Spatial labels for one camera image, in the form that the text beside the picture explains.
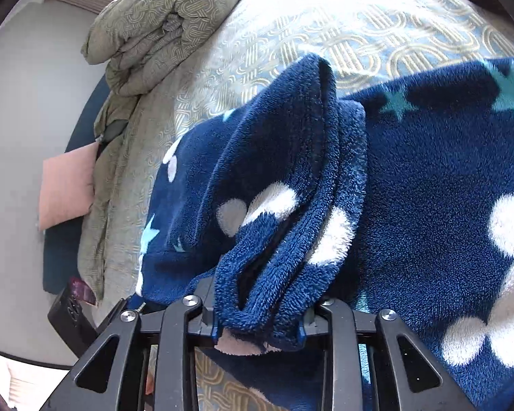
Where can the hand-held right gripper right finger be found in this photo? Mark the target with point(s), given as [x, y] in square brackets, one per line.
[338, 351]

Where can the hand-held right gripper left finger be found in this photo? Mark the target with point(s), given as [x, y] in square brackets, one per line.
[177, 351]

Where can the blue fleece star-print pants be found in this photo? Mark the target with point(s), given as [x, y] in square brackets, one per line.
[411, 180]

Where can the blue headboard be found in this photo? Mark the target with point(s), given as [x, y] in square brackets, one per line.
[58, 261]

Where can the pink pillow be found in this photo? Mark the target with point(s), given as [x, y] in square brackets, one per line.
[68, 188]

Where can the folded grey-green duvet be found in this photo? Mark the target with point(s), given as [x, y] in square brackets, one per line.
[162, 21]

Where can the bed with patterned sheet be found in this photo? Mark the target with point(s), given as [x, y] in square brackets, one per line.
[291, 25]

